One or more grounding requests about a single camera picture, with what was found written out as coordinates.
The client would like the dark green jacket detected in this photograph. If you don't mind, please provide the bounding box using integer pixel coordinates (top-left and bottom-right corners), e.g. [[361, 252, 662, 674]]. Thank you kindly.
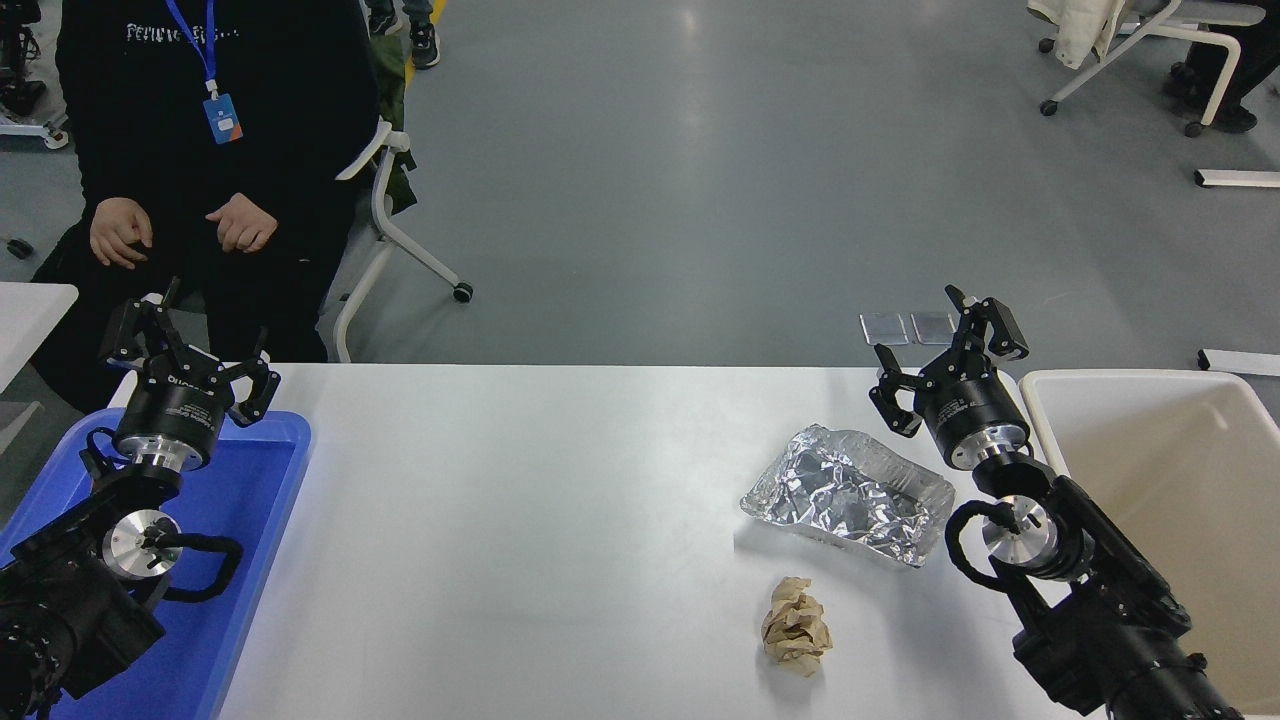
[[375, 40, 419, 216]]

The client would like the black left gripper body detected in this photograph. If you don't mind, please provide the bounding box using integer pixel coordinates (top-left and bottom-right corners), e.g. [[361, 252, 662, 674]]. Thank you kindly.
[[116, 350, 238, 463]]

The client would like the blue plastic tray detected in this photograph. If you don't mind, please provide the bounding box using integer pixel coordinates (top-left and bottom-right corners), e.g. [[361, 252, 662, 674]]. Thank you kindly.
[[0, 410, 313, 720]]

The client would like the person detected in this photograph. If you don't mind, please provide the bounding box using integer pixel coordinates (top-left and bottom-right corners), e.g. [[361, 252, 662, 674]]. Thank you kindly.
[[365, 0, 442, 71], [30, 0, 386, 413], [1160, 0, 1280, 136]]

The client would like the person's right hand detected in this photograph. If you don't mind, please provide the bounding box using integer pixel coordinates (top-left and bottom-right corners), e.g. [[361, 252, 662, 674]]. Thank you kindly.
[[89, 197, 154, 269]]

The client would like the grey white office chair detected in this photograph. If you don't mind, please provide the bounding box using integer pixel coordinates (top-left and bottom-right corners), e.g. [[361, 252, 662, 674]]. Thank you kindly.
[[318, 0, 475, 364]]

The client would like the black machine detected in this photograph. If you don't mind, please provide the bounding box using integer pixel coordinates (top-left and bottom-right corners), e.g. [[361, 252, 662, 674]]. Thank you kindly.
[[0, 0, 48, 118]]

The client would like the white frame wheeled chair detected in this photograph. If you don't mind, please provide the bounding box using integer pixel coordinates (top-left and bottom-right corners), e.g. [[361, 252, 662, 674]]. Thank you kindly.
[[1038, 0, 1268, 138]]

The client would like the white side table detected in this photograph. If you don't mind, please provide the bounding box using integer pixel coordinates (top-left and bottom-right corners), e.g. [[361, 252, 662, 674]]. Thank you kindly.
[[0, 283, 79, 393]]

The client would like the foil tray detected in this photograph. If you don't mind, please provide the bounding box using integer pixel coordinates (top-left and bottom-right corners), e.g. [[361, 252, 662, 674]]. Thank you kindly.
[[740, 424, 956, 569]]

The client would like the person's left hand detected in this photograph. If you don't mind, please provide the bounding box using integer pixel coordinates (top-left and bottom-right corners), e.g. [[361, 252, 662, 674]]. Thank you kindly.
[[206, 193, 279, 254]]

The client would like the large pale plastic bin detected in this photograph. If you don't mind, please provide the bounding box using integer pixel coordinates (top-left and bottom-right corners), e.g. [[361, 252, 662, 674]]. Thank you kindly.
[[1018, 368, 1280, 716]]

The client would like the tan paper ball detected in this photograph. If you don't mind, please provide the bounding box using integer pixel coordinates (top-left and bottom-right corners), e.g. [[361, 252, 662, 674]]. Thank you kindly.
[[760, 577, 833, 678]]

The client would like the grey wheeled platform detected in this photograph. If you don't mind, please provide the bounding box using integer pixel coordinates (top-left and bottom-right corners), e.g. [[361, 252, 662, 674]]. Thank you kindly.
[[0, 95, 71, 151]]

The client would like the cream jacket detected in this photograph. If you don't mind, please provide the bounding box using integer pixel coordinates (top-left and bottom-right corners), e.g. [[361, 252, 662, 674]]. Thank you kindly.
[[1028, 0, 1126, 69]]

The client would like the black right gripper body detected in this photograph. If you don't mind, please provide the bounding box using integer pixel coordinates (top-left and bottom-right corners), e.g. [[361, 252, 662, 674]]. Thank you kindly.
[[915, 362, 1029, 463]]

